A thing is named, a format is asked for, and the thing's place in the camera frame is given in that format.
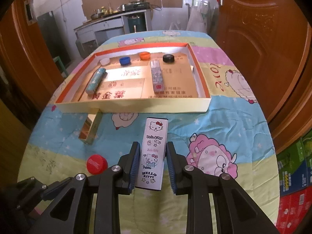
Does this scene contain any colourful cartoon sheep tablecloth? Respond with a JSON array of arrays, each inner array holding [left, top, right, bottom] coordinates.
[[18, 31, 280, 233]]

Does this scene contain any black bottle cap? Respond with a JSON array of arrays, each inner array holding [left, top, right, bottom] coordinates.
[[162, 54, 175, 63]]

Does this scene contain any orange bottle cap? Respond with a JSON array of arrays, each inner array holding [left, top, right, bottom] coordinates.
[[139, 51, 151, 60]]

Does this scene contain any white bottle cap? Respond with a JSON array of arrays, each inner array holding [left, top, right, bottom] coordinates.
[[99, 58, 110, 66]]

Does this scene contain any white Hello Kitty box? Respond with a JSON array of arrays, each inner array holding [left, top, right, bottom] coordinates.
[[135, 117, 168, 191]]

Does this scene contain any brown wooden door frame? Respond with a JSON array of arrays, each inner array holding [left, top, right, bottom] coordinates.
[[1, 0, 63, 112]]

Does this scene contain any white kitchen counter cabinet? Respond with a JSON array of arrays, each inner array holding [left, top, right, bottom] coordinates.
[[74, 9, 152, 52]]

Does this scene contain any red cardboard box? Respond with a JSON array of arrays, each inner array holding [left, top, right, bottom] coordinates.
[[276, 190, 311, 233]]

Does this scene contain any white woven sack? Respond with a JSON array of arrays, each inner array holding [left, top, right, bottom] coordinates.
[[186, 2, 209, 33]]

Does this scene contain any teal patterned rectangular box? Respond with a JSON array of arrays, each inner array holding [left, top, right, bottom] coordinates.
[[85, 68, 106, 95]]

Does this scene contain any green cardboard box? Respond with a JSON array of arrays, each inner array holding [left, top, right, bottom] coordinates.
[[277, 132, 311, 196]]

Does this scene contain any clear patterned rectangular box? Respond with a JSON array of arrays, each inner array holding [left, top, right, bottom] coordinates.
[[151, 59, 164, 92]]

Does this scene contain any red bottle cap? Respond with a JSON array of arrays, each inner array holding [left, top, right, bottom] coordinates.
[[86, 154, 108, 175]]

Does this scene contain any blue bottle cap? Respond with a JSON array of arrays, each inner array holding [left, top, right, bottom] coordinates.
[[119, 56, 131, 66]]

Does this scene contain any gold rectangular box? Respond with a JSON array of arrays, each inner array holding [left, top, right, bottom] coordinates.
[[78, 112, 103, 144]]

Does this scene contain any brown wooden door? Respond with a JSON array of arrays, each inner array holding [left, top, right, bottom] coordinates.
[[214, 0, 312, 125]]

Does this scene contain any shallow orange-rimmed cardboard tray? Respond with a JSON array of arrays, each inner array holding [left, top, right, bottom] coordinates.
[[55, 42, 211, 113]]

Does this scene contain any black gas stove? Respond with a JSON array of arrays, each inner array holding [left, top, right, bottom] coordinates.
[[121, 0, 150, 12]]

